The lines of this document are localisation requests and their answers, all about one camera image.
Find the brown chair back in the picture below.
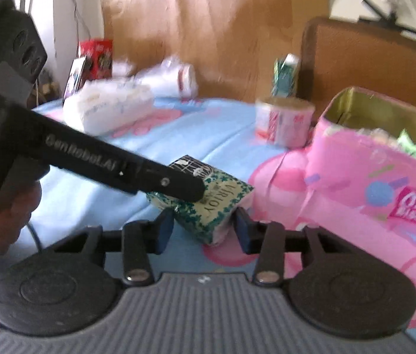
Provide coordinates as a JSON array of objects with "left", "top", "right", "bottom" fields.
[{"left": 297, "top": 17, "right": 416, "bottom": 119}]

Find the green drink carton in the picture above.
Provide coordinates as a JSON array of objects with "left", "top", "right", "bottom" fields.
[{"left": 272, "top": 53, "right": 302, "bottom": 99}]

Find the printed blue blanket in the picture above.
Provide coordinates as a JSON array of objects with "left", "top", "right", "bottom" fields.
[{"left": 0, "top": 96, "right": 416, "bottom": 354}]

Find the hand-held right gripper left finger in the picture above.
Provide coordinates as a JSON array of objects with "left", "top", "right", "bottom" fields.
[{"left": 55, "top": 210, "right": 175, "bottom": 285}]

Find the large white tissue pack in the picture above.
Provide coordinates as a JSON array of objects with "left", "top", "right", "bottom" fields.
[{"left": 62, "top": 77, "right": 156, "bottom": 136}]

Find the red snack box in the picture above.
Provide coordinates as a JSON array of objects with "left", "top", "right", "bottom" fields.
[{"left": 78, "top": 39, "right": 115, "bottom": 82}]

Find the person's left hand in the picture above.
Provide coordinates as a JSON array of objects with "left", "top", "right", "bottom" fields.
[{"left": 0, "top": 183, "right": 43, "bottom": 262}]

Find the wooden board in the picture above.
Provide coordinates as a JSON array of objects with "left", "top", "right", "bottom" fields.
[{"left": 100, "top": 0, "right": 338, "bottom": 103}]

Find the clear bag with paper roll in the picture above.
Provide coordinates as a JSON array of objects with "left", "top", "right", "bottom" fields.
[{"left": 115, "top": 56, "right": 200, "bottom": 99}]

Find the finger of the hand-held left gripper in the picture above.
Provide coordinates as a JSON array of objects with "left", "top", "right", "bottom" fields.
[{"left": 134, "top": 155, "right": 206, "bottom": 202}]

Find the pink biscuit tin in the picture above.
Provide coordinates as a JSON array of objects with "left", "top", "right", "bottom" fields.
[{"left": 303, "top": 86, "right": 416, "bottom": 354}]

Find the green patterned tissue pack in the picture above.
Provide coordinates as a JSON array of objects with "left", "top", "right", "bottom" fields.
[{"left": 146, "top": 154, "right": 255, "bottom": 246}]

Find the thin black cable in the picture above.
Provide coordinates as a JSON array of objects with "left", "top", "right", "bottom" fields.
[{"left": 66, "top": 0, "right": 91, "bottom": 42}]

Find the round printed tub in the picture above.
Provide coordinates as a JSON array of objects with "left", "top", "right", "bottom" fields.
[{"left": 255, "top": 96, "right": 316, "bottom": 147}]

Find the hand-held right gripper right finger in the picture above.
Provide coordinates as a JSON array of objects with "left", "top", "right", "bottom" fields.
[{"left": 232, "top": 206, "right": 342, "bottom": 285}]

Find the light green cloth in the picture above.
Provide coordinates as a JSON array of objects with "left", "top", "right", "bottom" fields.
[{"left": 395, "top": 128, "right": 416, "bottom": 156}]

